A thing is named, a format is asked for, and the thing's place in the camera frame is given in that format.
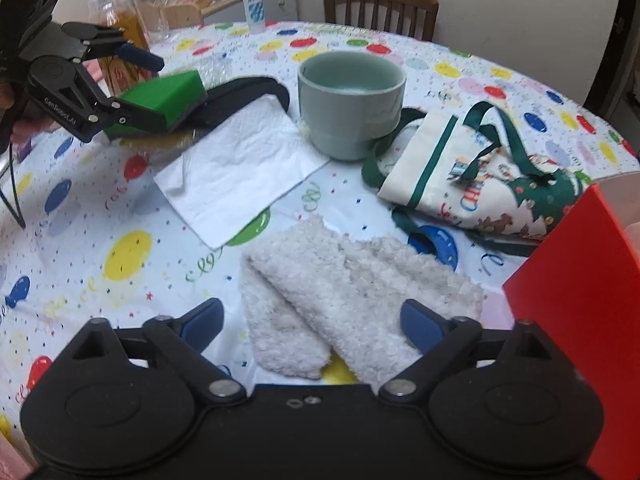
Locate pale green ceramic cup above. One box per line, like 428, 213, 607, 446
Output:
297, 51, 407, 162

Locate black cable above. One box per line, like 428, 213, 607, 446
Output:
0, 140, 27, 230

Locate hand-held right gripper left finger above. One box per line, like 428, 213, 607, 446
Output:
70, 298, 246, 403

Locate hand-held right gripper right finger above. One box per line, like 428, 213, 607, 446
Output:
377, 299, 561, 401

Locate printed tote bag green straps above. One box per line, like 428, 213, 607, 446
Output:
361, 101, 593, 256

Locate light wooden shelf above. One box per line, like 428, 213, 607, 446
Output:
135, 0, 298, 31

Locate green sponge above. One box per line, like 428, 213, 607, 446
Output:
102, 70, 208, 140

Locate balloon print tablecloth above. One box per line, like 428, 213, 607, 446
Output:
0, 21, 640, 461

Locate white paper napkin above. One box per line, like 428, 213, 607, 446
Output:
152, 94, 332, 251

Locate orange drink bottle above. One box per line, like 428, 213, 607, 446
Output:
89, 0, 151, 96

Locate red box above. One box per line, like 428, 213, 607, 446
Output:
502, 183, 640, 480

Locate white tube blue stripes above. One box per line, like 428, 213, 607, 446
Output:
240, 0, 266, 35

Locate white fluffy sock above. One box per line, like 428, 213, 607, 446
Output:
240, 250, 332, 381
248, 216, 487, 397

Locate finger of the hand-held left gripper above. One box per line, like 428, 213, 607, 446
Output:
62, 23, 165, 72
75, 64, 168, 137

